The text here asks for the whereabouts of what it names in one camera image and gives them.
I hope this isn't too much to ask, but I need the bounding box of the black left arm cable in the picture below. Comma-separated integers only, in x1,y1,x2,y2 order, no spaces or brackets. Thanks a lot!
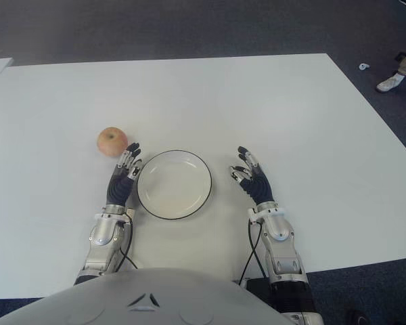
120,211,139,271

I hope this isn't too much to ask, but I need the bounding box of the white plate with black rim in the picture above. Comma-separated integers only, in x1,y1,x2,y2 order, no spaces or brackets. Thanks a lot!
136,149,213,222

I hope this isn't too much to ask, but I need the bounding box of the black shoe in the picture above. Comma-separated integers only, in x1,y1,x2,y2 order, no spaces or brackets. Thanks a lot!
344,308,371,325

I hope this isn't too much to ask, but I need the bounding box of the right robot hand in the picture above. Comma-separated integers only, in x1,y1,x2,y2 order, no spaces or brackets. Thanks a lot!
229,146,278,208

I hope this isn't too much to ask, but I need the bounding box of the grey robot torso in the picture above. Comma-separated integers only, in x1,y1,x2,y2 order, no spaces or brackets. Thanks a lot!
0,267,284,325

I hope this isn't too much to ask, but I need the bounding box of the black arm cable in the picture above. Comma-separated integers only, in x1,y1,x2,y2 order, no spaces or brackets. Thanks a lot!
120,211,139,271
238,218,270,285

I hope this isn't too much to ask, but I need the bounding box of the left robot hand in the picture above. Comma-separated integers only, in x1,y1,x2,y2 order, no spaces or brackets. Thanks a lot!
104,142,143,213

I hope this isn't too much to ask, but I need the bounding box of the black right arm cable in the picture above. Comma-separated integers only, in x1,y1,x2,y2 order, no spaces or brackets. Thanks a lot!
238,218,270,285

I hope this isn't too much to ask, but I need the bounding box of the white sneaker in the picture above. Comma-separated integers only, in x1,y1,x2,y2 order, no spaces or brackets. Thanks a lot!
376,72,405,93

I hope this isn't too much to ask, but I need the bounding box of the red-yellow apple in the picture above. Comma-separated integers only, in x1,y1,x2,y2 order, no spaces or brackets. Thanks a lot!
97,127,129,158

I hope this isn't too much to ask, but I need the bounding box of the black robot waist block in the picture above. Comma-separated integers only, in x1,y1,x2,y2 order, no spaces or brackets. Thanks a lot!
238,276,273,295

